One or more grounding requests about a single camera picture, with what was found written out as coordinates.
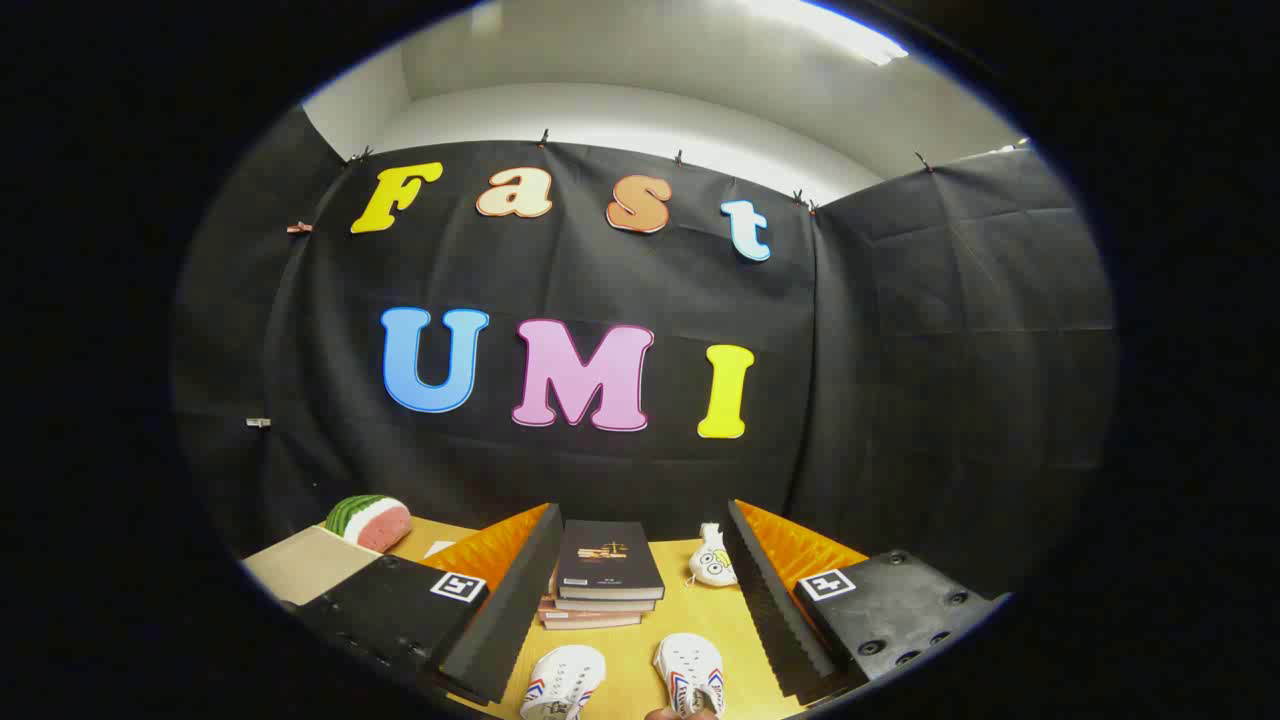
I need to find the dark book with white pages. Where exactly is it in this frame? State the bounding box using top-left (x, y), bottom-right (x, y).
top-left (550, 595), bottom-right (656, 614)

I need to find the brown cover book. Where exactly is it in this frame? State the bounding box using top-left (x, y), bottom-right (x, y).
top-left (538, 600), bottom-right (644, 631)

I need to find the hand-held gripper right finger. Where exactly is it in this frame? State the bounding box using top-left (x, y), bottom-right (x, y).
top-left (724, 499), bottom-right (1013, 706)

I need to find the white plush toy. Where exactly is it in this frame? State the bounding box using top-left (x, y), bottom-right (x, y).
top-left (687, 522), bottom-right (739, 588)

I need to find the black hardcover book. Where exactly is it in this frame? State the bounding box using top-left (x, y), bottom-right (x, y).
top-left (555, 519), bottom-right (666, 603)

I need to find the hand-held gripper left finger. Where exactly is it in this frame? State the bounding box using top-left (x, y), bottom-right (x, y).
top-left (293, 503), bottom-right (566, 707)

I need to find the beige fabric storage box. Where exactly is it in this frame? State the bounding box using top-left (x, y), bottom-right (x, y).
top-left (243, 525), bottom-right (386, 606)

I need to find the white canvas shoe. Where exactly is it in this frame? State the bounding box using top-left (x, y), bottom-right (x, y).
top-left (653, 632), bottom-right (725, 717)
top-left (520, 645), bottom-right (607, 720)

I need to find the watermelon slice toy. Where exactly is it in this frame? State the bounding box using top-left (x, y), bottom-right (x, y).
top-left (323, 494), bottom-right (413, 554)

